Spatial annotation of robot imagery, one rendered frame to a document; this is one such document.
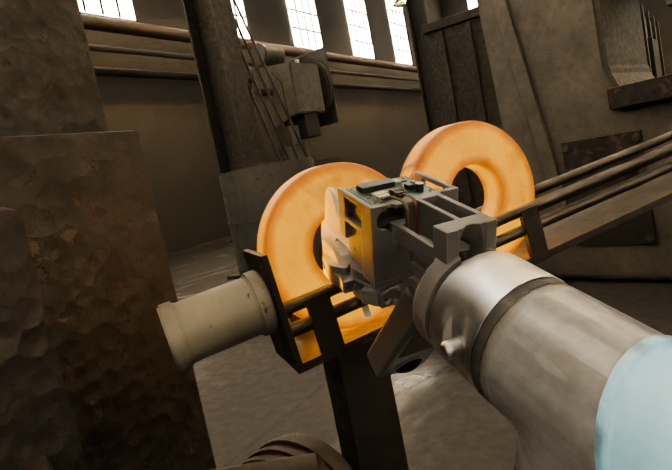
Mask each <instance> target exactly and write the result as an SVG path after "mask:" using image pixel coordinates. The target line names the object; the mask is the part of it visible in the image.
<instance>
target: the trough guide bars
mask: <svg viewBox="0 0 672 470"><path fill-rule="evenodd" d="M671 140H672V131H670V132H668V133H665V134H663V135H660V136H658V137H655V138H653V139H650V140H648V141H645V142H642V143H640V144H637V145H635V146H632V147H630V148H627V149H625V150H622V151H620V152H617V153H615V154H612V155H610V156H607V157H605V158H602V159H599V160H597V161H594V162H592V163H589V164H587V165H584V166H582V167H579V168H577V169H574V170H572V171H569V172H567V173H564V174H562V175H559V176H556V177H554V178H551V179H549V180H546V181H544V182H541V183H539V184H536V185H534V191H535V195H538V194H540V193H543V192H545V191H548V190H550V189H553V188H555V187H558V186H560V185H563V184H565V183H567V182H570V181H572V180H575V179H577V178H580V177H582V176H585V175H587V174H590V173H592V172H595V171H597V170H600V169H602V168H604V167H607V166H609V165H612V164H614V163H617V162H619V161H621V164H620V165H618V166H615V167H613V168H610V169H608V170H605V171H603V172H600V173H598V174H596V175H593V176H591V177H588V178H586V179H583V180H581V181H578V182H576V183H574V184H571V185H569V186H566V187H564V188H561V189H559V190H556V191H554V192H552V193H549V194H547V195H544V196H542V197H539V198H537V199H534V200H532V201H530V202H527V203H525V204H522V205H520V206H517V207H515V208H512V209H510V210H508V211H505V212H503V213H500V214H498V215H495V216H493V218H495V219H497V227H500V226H502V225H504V224H507V223H509V222H511V221H514V220H516V219H519V218H520V222H521V225H520V226H517V227H515V228H513V229H510V230H508V231H506V232H503V233H501V234H499V235H497V236H496V248H498V247H501V246H503V245H505V244H508V243H510V242H512V241H514V240H517V239H519V238H521V237H524V238H525V241H526V245H527V249H528V253H529V257H532V258H533V262H534V265H535V264H537V263H540V262H542V261H544V260H546V259H548V258H550V255H549V251H548V247H547V243H546V239H545V235H544V231H543V228H544V227H546V226H549V225H551V224H553V223H555V222H558V221H560V220H562V219H565V218H567V217H569V216H571V215H574V214H576V213H578V212H580V211H583V210H585V209H587V208H590V207H592V206H594V205H596V204H599V203H601V202H603V201H606V200H608V199H610V198H612V197H615V196H617V195H619V194H622V193H624V192H626V191H628V190H632V189H634V188H636V187H639V186H641V185H642V184H644V183H647V182H649V181H651V180H653V179H656V178H658V177H660V176H663V175H665V174H667V173H669V172H672V161H670V162H667V163H665V164H663V165H660V166H658V167H655V168H653V169H651V170H648V171H646V172H644V173H641V174H639V171H638V169H641V168H643V167H645V166H648V165H650V164H652V163H655V162H657V161H660V160H662V159H664V158H667V157H669V156H671V155H672V143H671V144H669V145H667V146H664V147H662V148H659V149H657V150H654V151H652V152H649V153H647V154H645V155H642V156H640V157H637V158H636V157H635V155H637V154H639V153H641V152H644V151H646V150H649V149H651V148H654V147H656V146H659V145H661V144H664V143H666V142H669V141H671ZM622 176H624V177H625V181H623V182H620V183H618V184H616V185H613V186H611V187H609V188H606V189H604V190H602V191H599V192H597V193H595V194H592V195H590V196H588V197H585V198H583V199H581V200H578V201H576V202H574V203H571V204H569V205H567V206H564V207H562V208H560V209H557V210H555V211H552V212H550V213H548V214H545V215H543V216H541V217H540V215H539V211H541V210H543V209H546V208H548V207H550V206H553V205H555V204H558V203H560V202H562V201H565V200H567V199H569V198H572V197H574V196H577V195H579V194H581V193H584V192H586V191H588V190H591V189H593V188H595V187H598V186H600V185H603V184H605V183H607V182H610V181H612V180H614V179H617V178H619V177H622ZM340 293H343V291H342V289H341V288H340V287H339V286H337V285H335V284H334V283H332V282H331V283H329V284H327V285H324V286H322V287H319V288H317V289H314V290H312V291H309V292H307V293H304V294H302V295H300V296H297V297H295V298H292V299H290V300H287V301H285V302H283V305H284V308H285V311H286V314H287V317H290V318H291V321H292V323H290V326H291V329H292V332H293V336H294V337H296V336H299V335H302V334H304V333H306V332H309V331H311V330H314V333H315V336H316V340H317V343H318V346H319V349H320V352H321V354H322V355H323V358H324V361H325V363H327V362H329V361H331V360H333V359H335V358H337V357H340V356H342V355H344V354H346V353H347V350H346V346H345V343H344V340H343V337H342V334H341V330H340V327H339V324H338V321H337V318H339V317H341V316H344V315H346V314H348V313H350V312H353V311H355V310H357V309H359V308H362V307H364V306H366V305H369V304H363V303H362V300H360V299H358V298H357V297H356V296H354V297H351V298H349V299H347V300H344V301H342V302H339V303H337V304H335V305H332V302H331V297H333V296H335V295H338V294H340ZM304 308H307V311H308V315H309V316H307V317H304V318H302V319H301V318H300V317H298V316H296V315H295V314H293V313H295V312H297V311H300V310H302V309H304Z"/></svg>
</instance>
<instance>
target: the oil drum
mask: <svg viewBox="0 0 672 470"><path fill-rule="evenodd" d="M312 167H315V166H314V161H313V158H311V157H303V158H296V159H292V158H287V159H283V160H282V161H279V162H274V163H269V164H263V165H258V166H253V167H249V168H244V169H239V170H235V171H230V172H226V173H222V174H220V176H219V182H220V186H221V191H222V195H223V200H224V205H225V209H226V214H227V218H228V223H227V224H228V225H229V227H230V232H231V236H232V241H233V246H234V250H235V255H236V259H237V264H238V268H237V269H238V271H239V273H240V277H241V274H242V273H245V272H248V271H249V269H248V266H247V263H246V260H245V257H244V254H243V250H245V249H250V250H253V251H256V252H257V235H258V229H259V225H260V221H261V218H262V215H263V213H264V210H265V208H266V206H267V204H268V203H269V201H270V199H271V198H272V197H273V195H274V194H275V193H276V191H277V190H278V189H279V188H280V187H281V186H282V185H283V184H284V183H285V182H286V181H288V180H289V179H290V178H292V177H293V176H295V175H296V174H298V173H300V172H302V171H304V170H306V169H309V168H312ZM313 254H314V258H315V261H316V263H317V265H318V266H319V268H320V269H323V258H322V257H323V250H322V238H321V224H320V225H319V227H318V228H317V230H316V232H315V235H314V239H313Z"/></svg>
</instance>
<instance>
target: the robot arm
mask: <svg viewBox="0 0 672 470"><path fill-rule="evenodd" d="M426 181H428V182H430V183H433V184H435V185H437V186H439V187H442V188H443V189H441V190H436V189H433V188H431V187H429V186H427V185H426ZM337 193H338V198H337V194H336V192H335V190H334V189H333V188H332V187H328V188H327V190H326V193H325V219H324V220H323V221H322V223H321V238H322V250H323V257H322V258H323V270H324V273H325V275H326V277H327V278H328V279H329V280H330V281H331V282H332V283H334V284H335V285H337V286H339V287H340V288H341V289H342V291H343V293H345V294H346V293H350V292H353V294H354V295H355V296H356V297H357V298H358V299H360V300H362V303H363V304H370V305H372V306H377V307H381V308H382V309H383V308H386V307H389V306H392V305H394V306H395V307H394V308H393V310H392V312H391V314H390V315H389V317H388V319H387V320H386V322H385V324H384V325H383V327H382V329H381V331H380V332H379V334H378V336H377V337H376V339H375V341H374V342H373V344H372V346H371V348H370V349H369V351H368V353H367V357H368V359H369V361H370V363H371V366H372V368H373V370H374V372H375V374H376V376H377V377H378V378H384V377H387V376H389V375H392V374H395V373H408V372H411V371H413V370H415V369H416V368H417V367H418V366H419V365H421V364H423V363H424V362H425V360H426V359H427V358H428V357H429V356H430V354H431V353H432V352H433V351H434V350H435V351H436V352H437V353H438V355H440V356H441V357H442V358H443V359H444V360H445V361H446V362H447V363H448V364H449V365H450V366H452V367H453V368H454V369H455V370H456V371H457V372H458V373H459V374H460V375H461V376H463V377H464V378H465V379H466V380H467V381H468V382H469V383H470V384H471V385H472V386H473V387H475V388H476V389H477V390H478V392H479V393H480V394H481V395H482V396H483V397H484V398H485V399H486V400H487V401H488V402H489V403H490V404H491V405H493V406H494V407H495V408H496V409H497V410H498V411H499V412H500V413H501V414H502V415H504V416H505V417H506V418H507V419H508V420H509V421H510V422H511V423H512V424H513V425H514V426H515V427H516V428H517V430H518V432H519V440H518V445H517V451H516V459H515V464H514V470H672V336H671V335H664V334H662V333H660V332H658V331H657V330H655V329H653V328H651V327H649V326H647V325H645V324H643V323H641V322H639V321H637V320H635V319H633V318H632V317H630V316H628V315H626V314H624V313H622V312H620V311H618V310H616V309H614V308H612V307H610V306H608V305H607V304H605V303H603V302H601V301H599V300H597V299H595V298H593V297H591V296H589V295H587V294H585V293H583V292H582V291H580V290H578V289H576V288H574V287H572V286H570V285H568V284H566V283H565V282H564V281H563V280H561V279H559V278H557V277H555V276H554V275H552V274H550V273H548V272H546V271H544V270H542V269H540V268H538V267H536V266H535V265H533V264H531V263H529V262H527V261H525V260H523V259H521V258H519V257H517V256H516V255H514V254H512V253H508V252H504V251H500V250H499V251H497V250H496V236H497V219H495V218H493V217H491V216H488V215H486V214H484V213H482V212H480V211H478V210H475V209H473V208H471V207H469V206H467V205H464V204H462V203H460V202H458V187H456V186H453V185H451V184H448V183H446V182H444V181H441V180H439V179H436V178H434V177H432V176H429V175H427V174H425V173H422V172H420V171H414V179H411V178H409V177H407V176H403V177H398V178H393V179H390V178H383V179H378V180H373V181H371V180H369V179H365V180H363V182H362V183H360V184H356V187H352V188H348V189H343V188H341V187H339V188H337Z"/></svg>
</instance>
